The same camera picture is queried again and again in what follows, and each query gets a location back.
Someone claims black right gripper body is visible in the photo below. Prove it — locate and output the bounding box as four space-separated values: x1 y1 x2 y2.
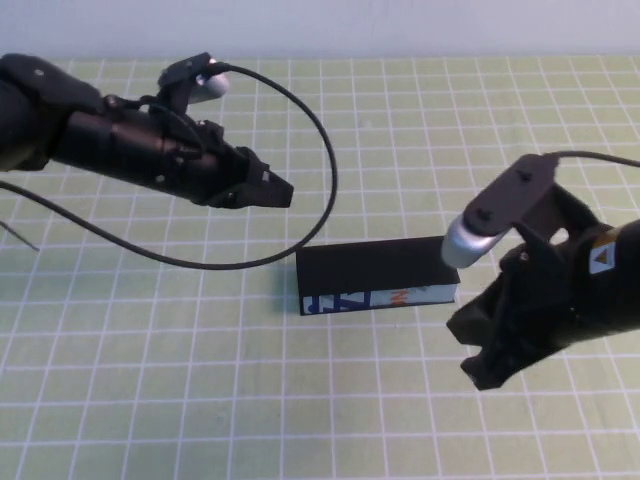
492 224 602 362

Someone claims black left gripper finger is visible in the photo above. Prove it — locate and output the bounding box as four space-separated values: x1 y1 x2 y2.
207 183 293 211
249 166 295 200

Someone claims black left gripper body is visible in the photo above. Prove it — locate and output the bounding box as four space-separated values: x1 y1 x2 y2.
159 115 270 207

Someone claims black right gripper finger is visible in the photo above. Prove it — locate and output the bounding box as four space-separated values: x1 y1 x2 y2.
459 343 532 392
446 288 507 347

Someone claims black printed glasses case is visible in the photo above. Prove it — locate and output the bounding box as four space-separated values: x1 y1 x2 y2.
295 234 460 317

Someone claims black left camera cable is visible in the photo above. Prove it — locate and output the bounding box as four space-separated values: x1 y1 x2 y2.
0 62 340 270

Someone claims black camera cable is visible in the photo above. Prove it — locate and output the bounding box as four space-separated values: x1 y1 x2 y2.
0 62 340 270
552 150 640 169

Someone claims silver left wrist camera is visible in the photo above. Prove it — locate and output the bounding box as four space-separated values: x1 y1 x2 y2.
191 71 232 105

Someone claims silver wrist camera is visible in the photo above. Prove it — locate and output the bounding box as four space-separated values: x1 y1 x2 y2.
191 71 232 105
440 213 502 270

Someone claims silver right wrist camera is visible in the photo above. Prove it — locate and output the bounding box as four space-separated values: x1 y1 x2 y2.
440 213 502 270

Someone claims black left camera mount bracket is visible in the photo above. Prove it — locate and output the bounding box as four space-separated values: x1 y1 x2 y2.
157 51 222 121

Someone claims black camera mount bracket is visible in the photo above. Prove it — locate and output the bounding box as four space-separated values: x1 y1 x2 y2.
157 51 222 121
463 153 601 247

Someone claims black right camera mount bracket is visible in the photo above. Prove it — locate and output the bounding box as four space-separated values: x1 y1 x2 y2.
463 153 601 247

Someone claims black right camera cable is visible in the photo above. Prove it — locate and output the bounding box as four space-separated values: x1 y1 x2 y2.
552 150 640 169

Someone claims thin grey wire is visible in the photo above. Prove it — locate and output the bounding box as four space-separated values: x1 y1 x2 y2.
0 220 41 252

